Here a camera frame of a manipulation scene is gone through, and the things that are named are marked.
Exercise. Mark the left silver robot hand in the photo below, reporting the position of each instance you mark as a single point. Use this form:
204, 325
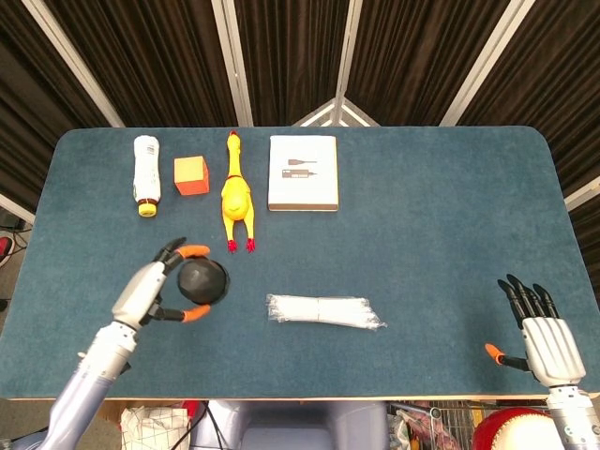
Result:
138, 295

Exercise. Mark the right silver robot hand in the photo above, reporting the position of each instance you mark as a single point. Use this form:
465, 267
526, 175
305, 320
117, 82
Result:
553, 349

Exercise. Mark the black dome-shaped object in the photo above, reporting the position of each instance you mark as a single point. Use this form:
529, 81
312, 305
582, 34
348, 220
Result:
204, 281

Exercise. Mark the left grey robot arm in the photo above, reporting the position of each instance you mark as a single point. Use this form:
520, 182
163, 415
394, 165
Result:
89, 375

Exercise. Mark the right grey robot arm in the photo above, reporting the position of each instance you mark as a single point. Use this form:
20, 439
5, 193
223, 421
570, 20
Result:
574, 417

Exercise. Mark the white bottle yellow cap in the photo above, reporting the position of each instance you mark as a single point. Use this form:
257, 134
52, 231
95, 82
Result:
146, 169

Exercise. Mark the orange foam cube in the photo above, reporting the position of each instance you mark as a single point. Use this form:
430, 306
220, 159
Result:
190, 175

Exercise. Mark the white grid pattern bag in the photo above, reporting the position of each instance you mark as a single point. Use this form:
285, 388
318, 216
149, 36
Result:
150, 429

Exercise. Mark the yellow rubber chicken toy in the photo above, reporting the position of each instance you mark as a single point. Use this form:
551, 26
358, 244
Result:
236, 197

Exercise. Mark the red plastic item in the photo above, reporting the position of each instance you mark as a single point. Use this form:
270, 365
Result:
4, 250

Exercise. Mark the blue felt table cover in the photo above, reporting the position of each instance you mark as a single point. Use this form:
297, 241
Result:
375, 258

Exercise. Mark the bundle of wrapped white straws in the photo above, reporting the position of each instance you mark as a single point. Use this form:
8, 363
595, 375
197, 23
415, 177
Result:
342, 313

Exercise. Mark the white flat cardboard box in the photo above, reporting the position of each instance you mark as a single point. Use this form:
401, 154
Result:
302, 169

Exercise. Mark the grey blue robot torso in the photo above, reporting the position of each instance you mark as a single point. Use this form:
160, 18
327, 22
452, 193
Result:
300, 426

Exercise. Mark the dark brown curtain panel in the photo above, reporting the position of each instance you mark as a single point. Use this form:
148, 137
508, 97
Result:
28, 117
154, 61
412, 56
290, 56
553, 84

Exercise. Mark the white screen frame post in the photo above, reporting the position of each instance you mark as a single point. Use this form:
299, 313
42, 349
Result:
583, 193
480, 61
233, 61
74, 61
16, 206
349, 47

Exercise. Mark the white angled frame foot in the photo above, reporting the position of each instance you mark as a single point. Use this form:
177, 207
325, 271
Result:
313, 113

